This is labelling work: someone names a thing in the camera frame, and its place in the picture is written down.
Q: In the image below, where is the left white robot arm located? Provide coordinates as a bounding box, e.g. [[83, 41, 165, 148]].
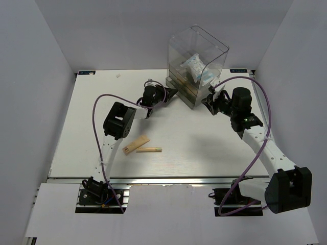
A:
[[91, 80, 177, 188]]

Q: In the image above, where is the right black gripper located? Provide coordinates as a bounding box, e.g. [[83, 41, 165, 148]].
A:
[[201, 90, 237, 118]]

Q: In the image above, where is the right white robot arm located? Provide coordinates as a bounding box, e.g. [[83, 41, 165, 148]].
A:
[[201, 87, 312, 213]]

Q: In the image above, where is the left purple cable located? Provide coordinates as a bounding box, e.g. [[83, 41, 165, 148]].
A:
[[91, 80, 168, 214]]

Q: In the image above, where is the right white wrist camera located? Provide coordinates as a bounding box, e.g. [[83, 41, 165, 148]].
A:
[[208, 77, 225, 99]]

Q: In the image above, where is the gold slim concealer stick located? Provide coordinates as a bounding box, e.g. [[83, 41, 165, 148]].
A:
[[136, 147, 162, 153]]

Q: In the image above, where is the beige foundation tube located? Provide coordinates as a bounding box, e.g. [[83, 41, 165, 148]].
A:
[[122, 135, 150, 155]]

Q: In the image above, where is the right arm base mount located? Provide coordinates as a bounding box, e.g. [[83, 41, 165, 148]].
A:
[[208, 188, 263, 217]]

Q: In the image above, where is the aluminium table front rail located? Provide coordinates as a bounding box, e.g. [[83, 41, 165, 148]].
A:
[[46, 176, 269, 185]]

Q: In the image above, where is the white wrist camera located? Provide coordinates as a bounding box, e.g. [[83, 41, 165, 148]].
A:
[[144, 81, 155, 87], [208, 77, 225, 99]]

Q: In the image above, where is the clear acrylic organizer box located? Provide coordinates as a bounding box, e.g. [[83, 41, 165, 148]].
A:
[[166, 26, 229, 109]]

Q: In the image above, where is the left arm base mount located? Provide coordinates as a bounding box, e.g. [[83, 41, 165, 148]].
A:
[[75, 177, 127, 214]]

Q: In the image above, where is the cotton pad pack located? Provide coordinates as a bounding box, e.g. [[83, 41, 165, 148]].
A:
[[180, 53, 205, 83], [201, 72, 217, 86]]

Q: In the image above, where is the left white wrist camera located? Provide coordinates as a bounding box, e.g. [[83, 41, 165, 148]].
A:
[[144, 81, 155, 87]]

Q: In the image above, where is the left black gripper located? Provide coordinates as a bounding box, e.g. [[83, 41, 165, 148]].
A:
[[150, 84, 177, 107]]

